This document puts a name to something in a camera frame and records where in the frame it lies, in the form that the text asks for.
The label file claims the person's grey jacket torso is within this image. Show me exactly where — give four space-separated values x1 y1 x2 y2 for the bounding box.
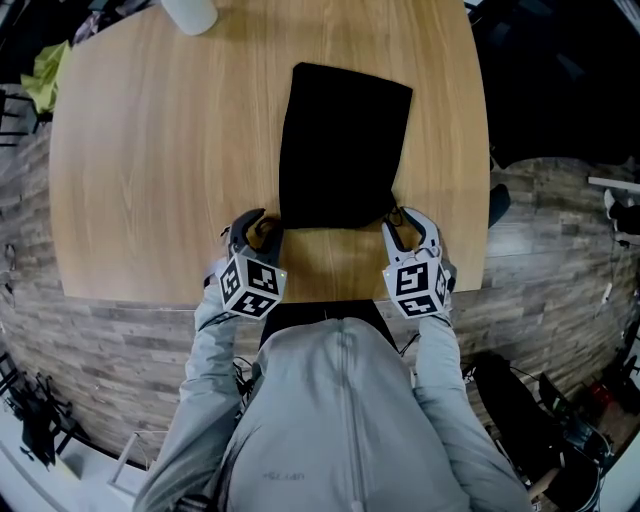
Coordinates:
214 316 454 512

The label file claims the black office chair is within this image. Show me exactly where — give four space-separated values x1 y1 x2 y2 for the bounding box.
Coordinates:
468 0 640 170

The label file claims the black drawstring bag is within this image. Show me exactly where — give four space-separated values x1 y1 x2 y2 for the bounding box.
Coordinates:
277 61 414 231

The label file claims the person's left forearm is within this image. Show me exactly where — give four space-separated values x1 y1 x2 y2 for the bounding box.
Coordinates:
133 285 262 512

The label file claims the person's right forearm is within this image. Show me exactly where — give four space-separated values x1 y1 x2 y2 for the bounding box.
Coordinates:
411 298 532 512

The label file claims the black chair base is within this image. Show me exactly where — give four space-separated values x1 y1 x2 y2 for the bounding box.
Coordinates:
488 183 513 230

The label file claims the yellow-green cloth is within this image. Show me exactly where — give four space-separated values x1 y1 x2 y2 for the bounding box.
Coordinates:
20 40 72 116

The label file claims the white rounded device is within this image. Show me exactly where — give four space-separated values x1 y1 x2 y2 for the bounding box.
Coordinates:
160 0 220 38

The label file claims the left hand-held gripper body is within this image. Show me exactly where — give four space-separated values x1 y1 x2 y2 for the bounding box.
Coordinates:
218 229 289 321

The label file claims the black tripod stand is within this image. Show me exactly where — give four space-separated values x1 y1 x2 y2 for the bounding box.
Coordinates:
0 349 92 472

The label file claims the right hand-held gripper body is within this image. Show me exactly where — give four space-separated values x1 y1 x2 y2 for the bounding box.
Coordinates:
382 239 458 320

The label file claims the white frame rack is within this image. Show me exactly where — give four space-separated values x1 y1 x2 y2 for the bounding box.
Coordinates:
106 430 152 497

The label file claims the white power strip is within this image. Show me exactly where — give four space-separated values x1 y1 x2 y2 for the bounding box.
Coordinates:
596 281 615 317

